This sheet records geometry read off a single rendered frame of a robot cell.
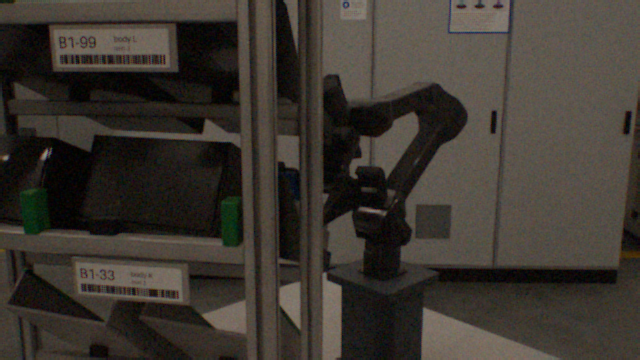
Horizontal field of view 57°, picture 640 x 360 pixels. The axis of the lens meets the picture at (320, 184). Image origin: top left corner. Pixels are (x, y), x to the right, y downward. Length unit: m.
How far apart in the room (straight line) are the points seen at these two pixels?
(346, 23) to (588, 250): 2.09
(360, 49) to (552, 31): 1.13
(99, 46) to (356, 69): 3.21
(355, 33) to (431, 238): 1.36
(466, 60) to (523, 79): 0.36
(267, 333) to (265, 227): 0.08
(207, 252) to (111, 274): 0.07
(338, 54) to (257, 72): 3.21
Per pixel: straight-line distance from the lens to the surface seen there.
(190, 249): 0.41
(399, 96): 1.00
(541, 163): 3.85
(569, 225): 4.01
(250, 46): 0.38
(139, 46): 0.40
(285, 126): 0.64
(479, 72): 3.68
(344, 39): 3.58
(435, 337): 1.29
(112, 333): 0.62
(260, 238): 0.40
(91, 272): 0.45
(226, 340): 0.58
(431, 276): 1.05
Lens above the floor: 1.44
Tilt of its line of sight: 12 degrees down
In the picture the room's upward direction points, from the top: straight up
